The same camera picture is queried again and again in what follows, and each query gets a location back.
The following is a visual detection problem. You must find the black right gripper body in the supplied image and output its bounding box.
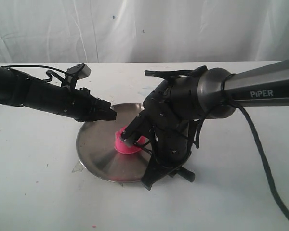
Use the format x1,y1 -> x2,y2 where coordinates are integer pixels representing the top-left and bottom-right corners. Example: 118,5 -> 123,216
141,120 -> 196,192

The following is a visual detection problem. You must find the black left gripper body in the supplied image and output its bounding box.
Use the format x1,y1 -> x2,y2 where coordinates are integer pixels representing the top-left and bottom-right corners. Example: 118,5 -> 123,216
60,89 -> 111,122

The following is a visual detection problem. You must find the black-handled knife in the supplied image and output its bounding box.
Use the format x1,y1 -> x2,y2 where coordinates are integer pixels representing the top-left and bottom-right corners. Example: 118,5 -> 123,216
134,141 -> 152,155

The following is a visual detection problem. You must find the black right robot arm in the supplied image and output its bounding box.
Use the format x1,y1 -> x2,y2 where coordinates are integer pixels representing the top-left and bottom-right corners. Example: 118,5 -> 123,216
140,60 -> 289,190

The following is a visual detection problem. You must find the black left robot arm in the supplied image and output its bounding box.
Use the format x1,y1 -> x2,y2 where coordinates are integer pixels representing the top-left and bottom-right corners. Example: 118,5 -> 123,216
0,63 -> 117,122

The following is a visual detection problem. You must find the pink clay piece front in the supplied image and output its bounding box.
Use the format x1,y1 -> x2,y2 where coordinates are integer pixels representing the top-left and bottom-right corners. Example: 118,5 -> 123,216
114,127 -> 141,155

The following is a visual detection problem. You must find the round steel plate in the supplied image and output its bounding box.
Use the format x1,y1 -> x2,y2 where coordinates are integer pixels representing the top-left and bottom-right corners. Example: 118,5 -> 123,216
76,103 -> 150,183

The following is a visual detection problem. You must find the white backdrop curtain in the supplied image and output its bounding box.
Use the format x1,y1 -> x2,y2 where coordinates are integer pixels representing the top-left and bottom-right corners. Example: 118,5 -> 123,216
0,0 -> 289,63

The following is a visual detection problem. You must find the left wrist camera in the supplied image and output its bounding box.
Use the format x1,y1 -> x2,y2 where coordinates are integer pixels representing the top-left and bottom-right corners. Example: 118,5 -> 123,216
61,63 -> 91,91

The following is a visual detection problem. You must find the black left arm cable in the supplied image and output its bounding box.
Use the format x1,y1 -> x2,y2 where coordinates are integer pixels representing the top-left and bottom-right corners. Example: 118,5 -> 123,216
1,64 -> 70,82

